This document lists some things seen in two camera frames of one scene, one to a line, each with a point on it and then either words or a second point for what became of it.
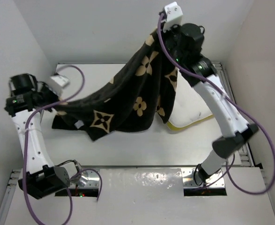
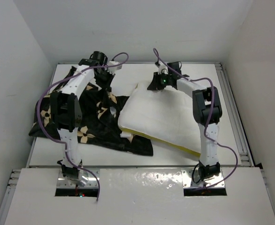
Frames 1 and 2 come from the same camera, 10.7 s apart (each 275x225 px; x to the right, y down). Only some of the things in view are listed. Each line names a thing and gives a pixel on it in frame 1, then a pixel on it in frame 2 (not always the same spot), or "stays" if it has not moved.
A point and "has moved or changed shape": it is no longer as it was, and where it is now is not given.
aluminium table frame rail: x=221 y=74 stays
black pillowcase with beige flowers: x=144 y=84 to x=99 y=121
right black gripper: x=174 y=28 to x=155 y=85
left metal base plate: x=86 y=178 stays
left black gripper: x=45 y=88 to x=106 y=85
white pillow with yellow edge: x=190 y=109 has moved or changed shape
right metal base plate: x=217 y=181 stays
